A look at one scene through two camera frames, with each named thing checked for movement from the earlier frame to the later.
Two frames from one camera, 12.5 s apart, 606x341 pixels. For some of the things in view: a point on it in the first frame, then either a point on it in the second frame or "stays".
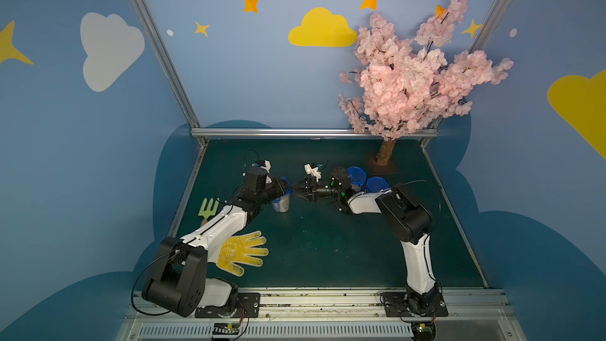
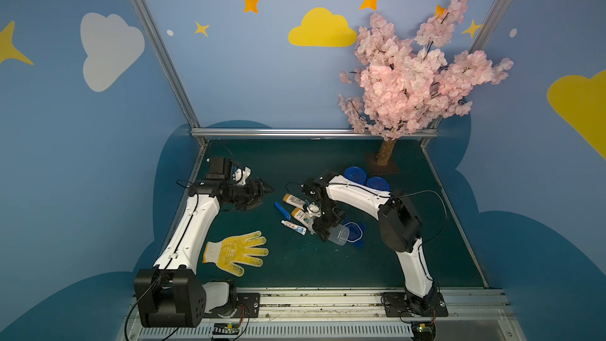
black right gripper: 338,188 to 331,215
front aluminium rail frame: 471,316 stays
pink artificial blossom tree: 405,87 stays
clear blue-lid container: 282,204 to 338,234
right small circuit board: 424,331 stays
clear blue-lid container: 357,177 stays
